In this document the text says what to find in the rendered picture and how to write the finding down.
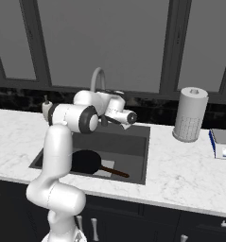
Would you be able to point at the grey tap lever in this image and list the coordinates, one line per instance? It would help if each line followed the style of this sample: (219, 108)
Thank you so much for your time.
(117, 92)

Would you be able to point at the dark framed window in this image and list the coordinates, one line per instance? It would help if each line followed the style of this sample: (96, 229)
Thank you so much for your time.
(101, 41)

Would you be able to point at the dark cupboard panel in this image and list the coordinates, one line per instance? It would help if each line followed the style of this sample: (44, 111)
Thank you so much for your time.
(133, 206)

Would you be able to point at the grey curved tap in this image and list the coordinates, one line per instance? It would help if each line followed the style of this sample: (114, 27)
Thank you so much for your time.
(94, 78)

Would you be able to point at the white soap dispenser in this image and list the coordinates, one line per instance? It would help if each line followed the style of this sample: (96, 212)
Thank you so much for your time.
(45, 108)

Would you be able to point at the white paper towel roll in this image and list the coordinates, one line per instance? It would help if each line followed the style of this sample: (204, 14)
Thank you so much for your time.
(190, 115)

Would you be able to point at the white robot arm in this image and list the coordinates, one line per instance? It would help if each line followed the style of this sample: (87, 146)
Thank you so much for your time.
(56, 157)

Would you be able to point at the dark cupboard drawer front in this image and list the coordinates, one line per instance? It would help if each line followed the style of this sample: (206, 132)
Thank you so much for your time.
(10, 192)
(205, 222)

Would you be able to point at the pale flat sponge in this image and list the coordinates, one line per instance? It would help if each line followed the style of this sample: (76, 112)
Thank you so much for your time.
(108, 164)

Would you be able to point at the blue and white box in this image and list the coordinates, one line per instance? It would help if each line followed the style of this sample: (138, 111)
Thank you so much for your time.
(223, 143)

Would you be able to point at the dark grey sink basin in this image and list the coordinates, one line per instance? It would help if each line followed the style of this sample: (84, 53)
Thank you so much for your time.
(130, 148)

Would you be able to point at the dark cupboard door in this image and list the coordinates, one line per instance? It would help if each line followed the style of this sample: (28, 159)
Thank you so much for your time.
(209, 238)
(127, 228)
(10, 223)

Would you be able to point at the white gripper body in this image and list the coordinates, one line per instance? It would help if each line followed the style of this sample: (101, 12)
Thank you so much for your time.
(126, 126)

